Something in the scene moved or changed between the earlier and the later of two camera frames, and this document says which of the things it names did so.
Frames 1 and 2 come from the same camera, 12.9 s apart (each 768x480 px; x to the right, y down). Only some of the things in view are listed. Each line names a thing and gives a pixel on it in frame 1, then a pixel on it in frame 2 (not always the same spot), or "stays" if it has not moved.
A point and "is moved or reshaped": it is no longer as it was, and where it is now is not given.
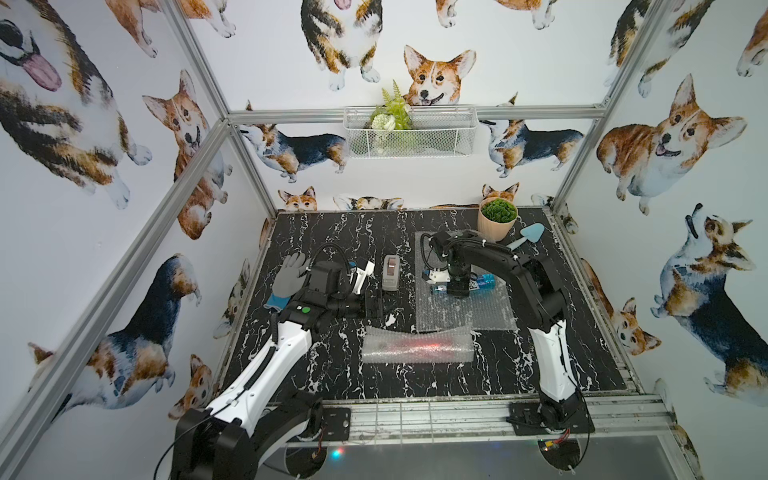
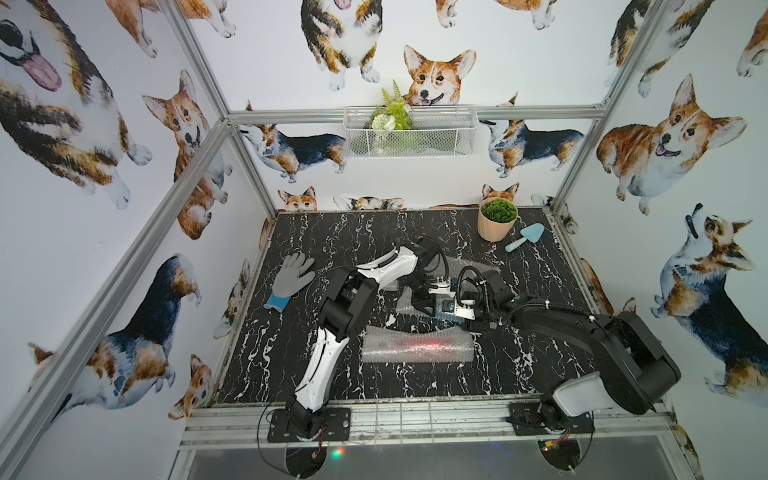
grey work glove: x=288 y=281 stays
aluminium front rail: x=609 y=417 stays
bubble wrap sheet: x=383 y=346 stays
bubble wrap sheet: x=488 y=309 is moved or reshaped
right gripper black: x=458 y=289 -> x=483 y=323
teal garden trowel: x=532 y=232 stays
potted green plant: x=496 y=217 stays
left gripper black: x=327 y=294 -> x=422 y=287
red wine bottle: x=432 y=348 stays
